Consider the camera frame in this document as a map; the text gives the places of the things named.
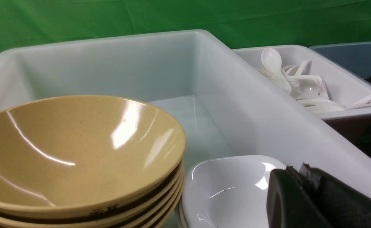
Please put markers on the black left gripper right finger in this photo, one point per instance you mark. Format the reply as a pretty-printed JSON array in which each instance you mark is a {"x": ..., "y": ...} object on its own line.
[{"x": 342, "y": 205}]

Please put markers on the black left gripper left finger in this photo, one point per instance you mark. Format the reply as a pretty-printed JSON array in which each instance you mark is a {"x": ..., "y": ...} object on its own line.
[{"x": 289, "y": 204}]

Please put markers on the white square sauce dish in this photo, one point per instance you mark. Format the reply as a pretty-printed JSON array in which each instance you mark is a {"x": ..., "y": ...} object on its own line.
[{"x": 227, "y": 192}]

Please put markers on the yellow noodle bowl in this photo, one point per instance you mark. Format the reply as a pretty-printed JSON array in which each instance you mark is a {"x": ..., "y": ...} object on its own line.
[{"x": 75, "y": 156}]

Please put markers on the white spoons pile in bin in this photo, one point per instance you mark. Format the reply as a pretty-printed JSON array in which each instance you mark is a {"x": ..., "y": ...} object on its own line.
[{"x": 308, "y": 90}]

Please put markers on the large white plastic tub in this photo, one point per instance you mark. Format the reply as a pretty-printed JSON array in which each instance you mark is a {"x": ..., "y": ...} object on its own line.
[{"x": 224, "y": 105}]

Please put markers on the white brown spoon bin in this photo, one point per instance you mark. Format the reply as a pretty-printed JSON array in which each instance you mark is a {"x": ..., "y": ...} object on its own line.
[{"x": 343, "y": 87}]

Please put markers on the blue plastic chopstick bin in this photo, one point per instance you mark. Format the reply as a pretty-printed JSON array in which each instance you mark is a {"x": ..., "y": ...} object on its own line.
[{"x": 354, "y": 57}]

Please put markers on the green backdrop cloth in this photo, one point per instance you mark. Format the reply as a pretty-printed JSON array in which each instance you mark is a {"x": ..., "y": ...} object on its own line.
[{"x": 237, "y": 23}]

